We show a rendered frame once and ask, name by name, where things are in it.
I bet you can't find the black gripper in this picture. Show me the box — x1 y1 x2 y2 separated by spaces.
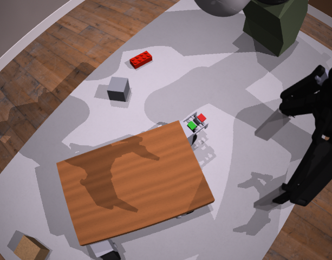
253 65 332 211

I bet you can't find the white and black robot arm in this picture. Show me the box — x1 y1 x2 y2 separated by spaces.
194 0 288 17

